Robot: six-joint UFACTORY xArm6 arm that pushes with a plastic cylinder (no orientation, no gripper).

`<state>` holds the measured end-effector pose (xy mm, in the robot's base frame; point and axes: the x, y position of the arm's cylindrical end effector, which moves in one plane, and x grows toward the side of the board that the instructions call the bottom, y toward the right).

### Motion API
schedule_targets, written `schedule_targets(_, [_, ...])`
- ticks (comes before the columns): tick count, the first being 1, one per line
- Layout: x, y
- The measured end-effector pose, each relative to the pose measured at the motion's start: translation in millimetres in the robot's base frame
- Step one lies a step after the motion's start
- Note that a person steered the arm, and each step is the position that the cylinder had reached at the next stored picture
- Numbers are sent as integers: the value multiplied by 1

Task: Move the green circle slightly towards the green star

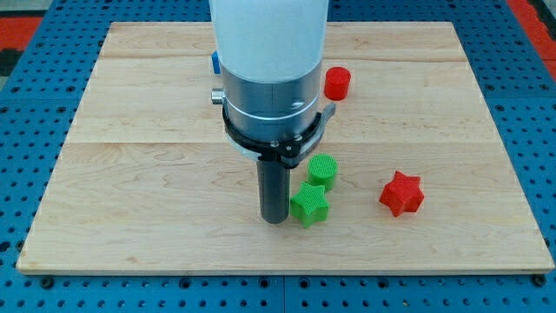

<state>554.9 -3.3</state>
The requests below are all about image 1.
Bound light wooden board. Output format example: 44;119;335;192
17;22;554;276

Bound red cylinder block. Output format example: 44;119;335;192
324;67;351;101

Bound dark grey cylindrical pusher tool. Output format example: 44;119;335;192
256;161;290;223

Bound black clamp ring with lever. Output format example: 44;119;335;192
222;103;337;170

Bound green cylinder block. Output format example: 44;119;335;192
307;153;338;192

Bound red star block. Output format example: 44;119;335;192
379;170;425;217

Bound green star block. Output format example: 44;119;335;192
290;182;329;228

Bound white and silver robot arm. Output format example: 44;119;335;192
209;0;328;165

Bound blue block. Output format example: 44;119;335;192
211;51;221;75

